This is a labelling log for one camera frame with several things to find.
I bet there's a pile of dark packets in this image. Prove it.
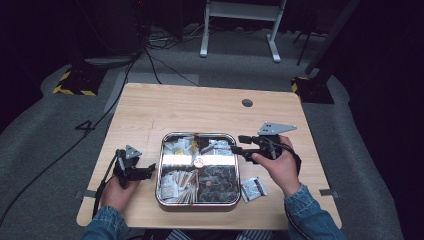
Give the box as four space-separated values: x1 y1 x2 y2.
198 164 240 203

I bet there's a long black floor cable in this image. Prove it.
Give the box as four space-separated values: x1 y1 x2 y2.
0 46 149 228

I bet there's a black stand base yellow edge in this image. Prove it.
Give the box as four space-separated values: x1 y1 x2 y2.
291 76 335 105

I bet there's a black yellow striped stand base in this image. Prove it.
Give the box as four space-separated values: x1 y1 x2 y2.
52 67 107 98

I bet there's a tangle of floor cables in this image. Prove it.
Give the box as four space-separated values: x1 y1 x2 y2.
146 22 209 51

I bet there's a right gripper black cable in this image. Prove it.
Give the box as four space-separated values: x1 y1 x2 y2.
266 137 303 177

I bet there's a white metal stand frame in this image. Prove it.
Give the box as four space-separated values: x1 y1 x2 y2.
199 0 288 64

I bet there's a square metal compartment tray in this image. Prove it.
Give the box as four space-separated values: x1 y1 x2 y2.
154 131 242 212

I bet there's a thin black floor cable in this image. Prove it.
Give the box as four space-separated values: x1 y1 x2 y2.
144 49 200 87

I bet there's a single silver packet red stripe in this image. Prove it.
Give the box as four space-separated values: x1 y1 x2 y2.
250 176 269 198

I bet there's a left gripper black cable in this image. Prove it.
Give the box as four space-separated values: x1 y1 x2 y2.
92 150 122 218

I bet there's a pile of silver packets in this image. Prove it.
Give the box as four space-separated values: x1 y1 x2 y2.
199 138 238 157

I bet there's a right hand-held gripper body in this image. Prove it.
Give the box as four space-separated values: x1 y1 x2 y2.
252 121 298 162

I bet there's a grey flat floor plate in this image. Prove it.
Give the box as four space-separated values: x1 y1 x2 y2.
84 55 136 68

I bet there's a person's left hand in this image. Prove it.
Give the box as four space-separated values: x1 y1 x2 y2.
100 176 141 213

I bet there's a pile of brown stick packets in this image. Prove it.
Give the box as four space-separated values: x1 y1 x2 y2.
159 167 200 204

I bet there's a pile of white packets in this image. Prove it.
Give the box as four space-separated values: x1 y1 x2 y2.
163 135 198 157

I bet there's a black slanted stand pole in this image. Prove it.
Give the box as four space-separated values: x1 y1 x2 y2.
304 0 362 76

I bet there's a person's striped clothing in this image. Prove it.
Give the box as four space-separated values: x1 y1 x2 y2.
164 229 291 240

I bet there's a person's right hand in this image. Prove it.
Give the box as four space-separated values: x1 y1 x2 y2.
251 135 303 198

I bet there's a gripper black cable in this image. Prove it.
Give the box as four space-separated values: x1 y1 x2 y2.
266 137 303 177
92 150 122 218

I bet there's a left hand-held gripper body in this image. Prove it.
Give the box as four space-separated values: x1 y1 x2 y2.
113 144 150 189

